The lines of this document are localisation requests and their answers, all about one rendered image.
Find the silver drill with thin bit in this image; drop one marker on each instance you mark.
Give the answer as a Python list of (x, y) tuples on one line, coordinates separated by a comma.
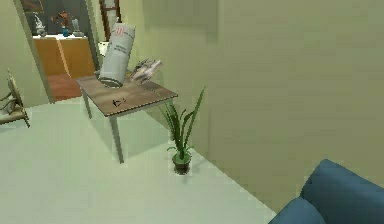
[(145, 70)]

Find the green potted house plant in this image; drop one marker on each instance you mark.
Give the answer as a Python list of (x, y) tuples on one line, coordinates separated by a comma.
[(182, 133)]

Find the brown wooden side table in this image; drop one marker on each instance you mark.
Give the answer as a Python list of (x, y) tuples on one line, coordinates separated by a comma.
[(133, 96)]

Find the small black object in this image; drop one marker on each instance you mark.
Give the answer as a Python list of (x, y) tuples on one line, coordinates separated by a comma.
[(117, 102)]

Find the large grey cylinder can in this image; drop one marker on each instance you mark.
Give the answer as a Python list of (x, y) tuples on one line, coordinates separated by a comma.
[(117, 56)]

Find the brown wooden ladder shelf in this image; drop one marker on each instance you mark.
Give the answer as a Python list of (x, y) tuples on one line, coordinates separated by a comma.
[(110, 13)]

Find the orange wooden cabinet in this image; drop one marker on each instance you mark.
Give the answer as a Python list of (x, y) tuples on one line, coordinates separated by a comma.
[(63, 56)]

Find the grey glass ornament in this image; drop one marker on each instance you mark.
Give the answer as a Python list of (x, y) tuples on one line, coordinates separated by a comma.
[(77, 28)]

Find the blue vase with brown plant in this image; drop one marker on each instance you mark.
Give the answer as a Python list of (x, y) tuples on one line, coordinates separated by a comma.
[(64, 23)]

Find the blue sofa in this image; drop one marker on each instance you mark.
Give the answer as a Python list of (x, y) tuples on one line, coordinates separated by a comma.
[(336, 200)]

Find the grey statuette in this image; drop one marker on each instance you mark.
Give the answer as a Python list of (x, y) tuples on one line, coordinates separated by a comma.
[(40, 25)]

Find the beige wooden chair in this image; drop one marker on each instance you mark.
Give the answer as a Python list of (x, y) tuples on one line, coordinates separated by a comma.
[(13, 103)]

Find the dark framed wall picture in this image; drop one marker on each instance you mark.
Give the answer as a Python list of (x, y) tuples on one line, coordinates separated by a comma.
[(32, 5)]

